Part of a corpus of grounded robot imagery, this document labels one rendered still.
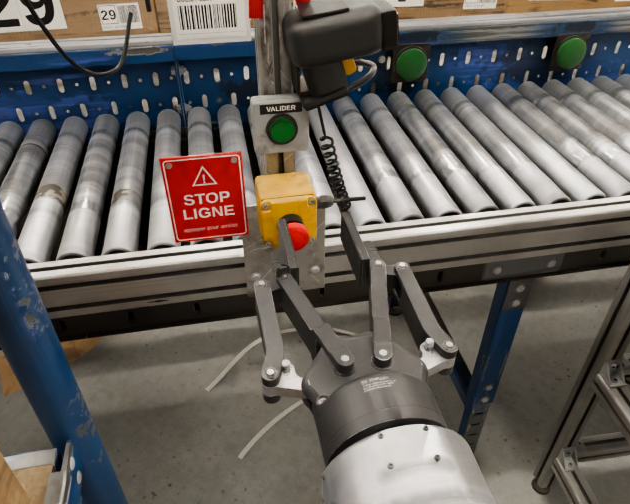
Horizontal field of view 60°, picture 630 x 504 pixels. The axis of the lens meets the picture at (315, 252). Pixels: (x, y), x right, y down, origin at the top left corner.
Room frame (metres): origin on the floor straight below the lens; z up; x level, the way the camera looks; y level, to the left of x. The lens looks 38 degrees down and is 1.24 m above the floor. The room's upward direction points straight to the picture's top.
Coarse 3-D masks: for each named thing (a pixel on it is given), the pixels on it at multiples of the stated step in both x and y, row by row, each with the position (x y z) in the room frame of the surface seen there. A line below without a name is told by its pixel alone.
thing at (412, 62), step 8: (416, 48) 1.23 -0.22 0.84; (400, 56) 1.22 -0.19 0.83; (408, 56) 1.21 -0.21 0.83; (416, 56) 1.22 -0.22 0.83; (424, 56) 1.22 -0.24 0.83; (400, 64) 1.21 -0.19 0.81; (408, 64) 1.21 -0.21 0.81; (416, 64) 1.22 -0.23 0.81; (424, 64) 1.22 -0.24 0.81; (400, 72) 1.21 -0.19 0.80; (408, 72) 1.21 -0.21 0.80; (416, 72) 1.22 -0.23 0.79
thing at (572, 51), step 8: (568, 40) 1.29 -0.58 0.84; (576, 40) 1.29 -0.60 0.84; (560, 48) 1.29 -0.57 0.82; (568, 48) 1.29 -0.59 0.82; (576, 48) 1.29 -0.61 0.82; (584, 48) 1.29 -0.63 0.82; (560, 56) 1.28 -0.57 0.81; (568, 56) 1.29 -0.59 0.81; (576, 56) 1.29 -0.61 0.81; (560, 64) 1.29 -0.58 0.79; (568, 64) 1.29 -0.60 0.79; (576, 64) 1.29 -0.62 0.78
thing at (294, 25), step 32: (320, 0) 0.63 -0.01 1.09; (352, 0) 0.62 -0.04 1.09; (384, 0) 0.63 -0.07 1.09; (288, 32) 0.58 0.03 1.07; (320, 32) 0.58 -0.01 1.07; (352, 32) 0.58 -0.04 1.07; (384, 32) 0.60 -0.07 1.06; (320, 64) 0.58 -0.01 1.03; (352, 64) 0.61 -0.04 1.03; (320, 96) 0.59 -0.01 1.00
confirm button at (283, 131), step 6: (276, 120) 0.60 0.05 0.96; (282, 120) 0.60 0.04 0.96; (288, 120) 0.60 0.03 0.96; (276, 126) 0.60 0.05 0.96; (282, 126) 0.60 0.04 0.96; (288, 126) 0.60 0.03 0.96; (270, 132) 0.60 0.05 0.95; (276, 132) 0.60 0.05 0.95; (282, 132) 0.60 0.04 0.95; (288, 132) 0.60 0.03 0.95; (294, 132) 0.60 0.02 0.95; (276, 138) 0.60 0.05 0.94; (282, 138) 0.60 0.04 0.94; (288, 138) 0.60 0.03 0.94
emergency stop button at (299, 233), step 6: (294, 222) 0.54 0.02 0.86; (294, 228) 0.53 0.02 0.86; (300, 228) 0.53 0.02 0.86; (306, 228) 0.54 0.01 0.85; (294, 234) 0.53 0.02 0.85; (300, 234) 0.53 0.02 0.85; (306, 234) 0.53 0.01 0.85; (294, 240) 0.53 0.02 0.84; (300, 240) 0.53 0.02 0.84; (306, 240) 0.53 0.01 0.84; (294, 246) 0.53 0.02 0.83; (300, 246) 0.53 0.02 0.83
